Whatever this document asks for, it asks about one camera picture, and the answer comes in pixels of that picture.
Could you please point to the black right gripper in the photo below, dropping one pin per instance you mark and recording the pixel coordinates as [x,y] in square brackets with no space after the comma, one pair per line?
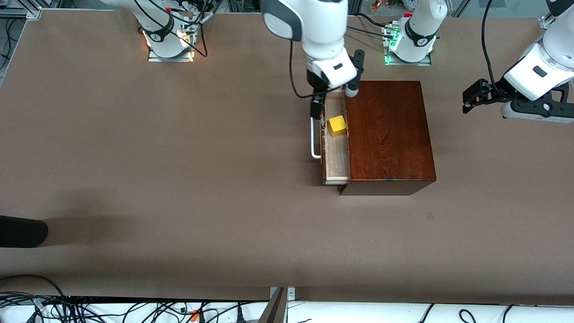
[315,82]

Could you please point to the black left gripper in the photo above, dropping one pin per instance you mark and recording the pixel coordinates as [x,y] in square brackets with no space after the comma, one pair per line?
[497,91]

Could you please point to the yellow cube block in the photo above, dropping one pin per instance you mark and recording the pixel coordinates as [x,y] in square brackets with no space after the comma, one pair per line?
[337,126]

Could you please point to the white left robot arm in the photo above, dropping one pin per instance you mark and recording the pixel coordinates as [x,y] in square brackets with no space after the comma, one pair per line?
[556,49]

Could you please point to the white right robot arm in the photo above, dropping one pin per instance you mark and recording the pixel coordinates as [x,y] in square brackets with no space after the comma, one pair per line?
[323,31]

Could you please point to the dark brown wooden cabinet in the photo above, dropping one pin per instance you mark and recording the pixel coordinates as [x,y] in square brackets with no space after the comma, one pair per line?
[390,134]

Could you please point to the silver aluminium profile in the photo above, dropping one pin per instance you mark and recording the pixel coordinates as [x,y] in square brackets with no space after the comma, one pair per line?
[31,13]
[544,21]

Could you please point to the dark grey metal beam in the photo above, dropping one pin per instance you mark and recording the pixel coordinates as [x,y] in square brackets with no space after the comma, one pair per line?
[276,312]

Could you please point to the white ledge board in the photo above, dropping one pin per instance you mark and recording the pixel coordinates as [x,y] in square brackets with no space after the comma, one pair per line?
[358,314]

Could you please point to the black round-ended bar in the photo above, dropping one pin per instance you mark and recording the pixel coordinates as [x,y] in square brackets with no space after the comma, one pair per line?
[22,231]

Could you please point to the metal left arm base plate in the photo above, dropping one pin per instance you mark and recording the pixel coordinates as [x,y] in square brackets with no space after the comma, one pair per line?
[408,63]

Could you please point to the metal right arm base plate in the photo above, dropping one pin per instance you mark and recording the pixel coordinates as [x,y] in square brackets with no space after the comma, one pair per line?
[170,59]

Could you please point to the silver metal bracket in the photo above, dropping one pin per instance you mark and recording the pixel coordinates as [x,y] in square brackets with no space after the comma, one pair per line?
[291,294]

